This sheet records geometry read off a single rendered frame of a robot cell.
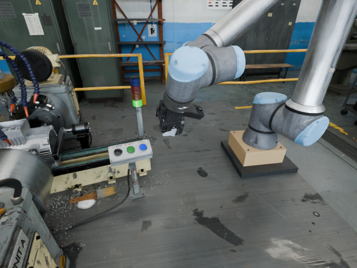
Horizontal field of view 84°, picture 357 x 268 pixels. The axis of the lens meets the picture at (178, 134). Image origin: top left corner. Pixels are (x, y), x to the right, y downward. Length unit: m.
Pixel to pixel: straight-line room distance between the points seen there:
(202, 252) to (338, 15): 0.92
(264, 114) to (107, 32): 3.37
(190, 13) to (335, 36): 5.24
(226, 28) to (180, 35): 5.26
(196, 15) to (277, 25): 2.10
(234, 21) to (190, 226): 0.76
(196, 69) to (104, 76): 3.75
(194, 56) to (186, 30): 5.49
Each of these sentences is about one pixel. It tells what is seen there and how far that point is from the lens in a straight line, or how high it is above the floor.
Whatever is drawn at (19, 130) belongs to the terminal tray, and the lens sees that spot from 1.01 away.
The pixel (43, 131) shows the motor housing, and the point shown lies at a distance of 1.03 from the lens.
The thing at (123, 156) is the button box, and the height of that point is 1.05.
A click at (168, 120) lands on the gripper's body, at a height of 1.24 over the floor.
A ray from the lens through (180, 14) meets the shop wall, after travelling 5.95.
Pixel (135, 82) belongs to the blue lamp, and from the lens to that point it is 1.24.
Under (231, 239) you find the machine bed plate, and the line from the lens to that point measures 0.88.
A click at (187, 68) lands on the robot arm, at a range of 0.47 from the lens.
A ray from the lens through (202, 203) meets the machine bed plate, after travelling 0.96.
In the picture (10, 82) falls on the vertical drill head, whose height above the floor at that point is 1.32.
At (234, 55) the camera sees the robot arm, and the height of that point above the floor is 1.44.
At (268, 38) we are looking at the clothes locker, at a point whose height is 0.99.
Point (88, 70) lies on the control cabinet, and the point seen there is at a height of 0.65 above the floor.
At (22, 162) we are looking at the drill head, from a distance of 0.80.
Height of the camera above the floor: 1.53
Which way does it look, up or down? 31 degrees down
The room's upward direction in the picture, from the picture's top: straight up
